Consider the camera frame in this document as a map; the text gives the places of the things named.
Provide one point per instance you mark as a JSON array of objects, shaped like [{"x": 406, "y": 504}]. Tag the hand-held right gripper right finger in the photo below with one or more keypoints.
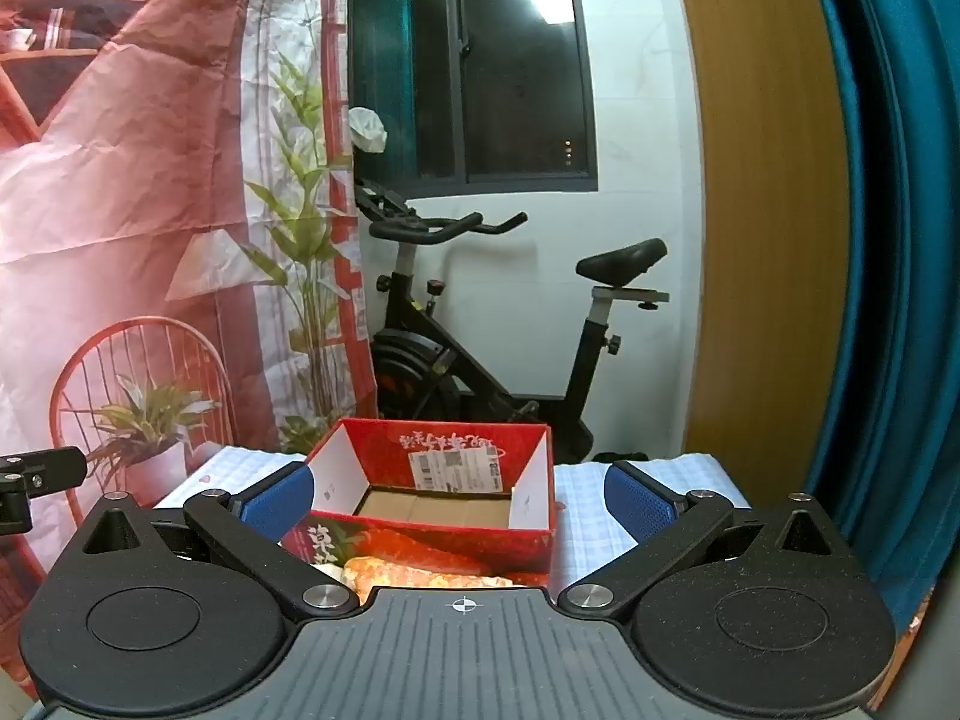
[{"x": 637, "y": 502}]

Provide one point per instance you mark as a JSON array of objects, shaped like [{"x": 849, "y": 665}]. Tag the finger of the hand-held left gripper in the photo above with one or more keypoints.
[{"x": 56, "y": 467}]

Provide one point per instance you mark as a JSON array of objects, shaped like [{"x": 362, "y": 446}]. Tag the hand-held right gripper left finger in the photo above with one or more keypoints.
[{"x": 279, "y": 499}]

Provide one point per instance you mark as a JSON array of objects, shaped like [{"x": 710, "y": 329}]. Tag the orange patterned soft item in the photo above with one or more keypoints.
[{"x": 390, "y": 574}]

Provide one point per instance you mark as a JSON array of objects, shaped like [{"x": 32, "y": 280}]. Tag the red strawberry print cardboard box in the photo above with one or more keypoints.
[{"x": 450, "y": 549}]

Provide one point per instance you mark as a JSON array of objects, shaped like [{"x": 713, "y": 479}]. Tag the blue checked bedsheet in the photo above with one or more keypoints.
[{"x": 592, "y": 510}]

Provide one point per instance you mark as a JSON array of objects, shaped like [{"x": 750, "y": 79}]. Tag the black exercise bike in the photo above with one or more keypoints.
[{"x": 420, "y": 360}]

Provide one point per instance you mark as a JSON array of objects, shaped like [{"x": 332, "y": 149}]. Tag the printed backdrop cloth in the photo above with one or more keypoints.
[{"x": 112, "y": 202}]

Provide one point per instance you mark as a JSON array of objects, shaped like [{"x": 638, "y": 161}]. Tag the wooden door panel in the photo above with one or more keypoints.
[{"x": 765, "y": 202}]

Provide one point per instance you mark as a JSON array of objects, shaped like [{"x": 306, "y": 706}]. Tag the teal curtain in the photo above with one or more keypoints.
[{"x": 900, "y": 240}]

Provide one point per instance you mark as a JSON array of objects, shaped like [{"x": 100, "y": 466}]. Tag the white plastic bag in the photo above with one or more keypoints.
[{"x": 367, "y": 129}]

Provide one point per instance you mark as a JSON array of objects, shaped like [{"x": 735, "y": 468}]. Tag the dark framed window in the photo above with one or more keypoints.
[{"x": 517, "y": 90}]

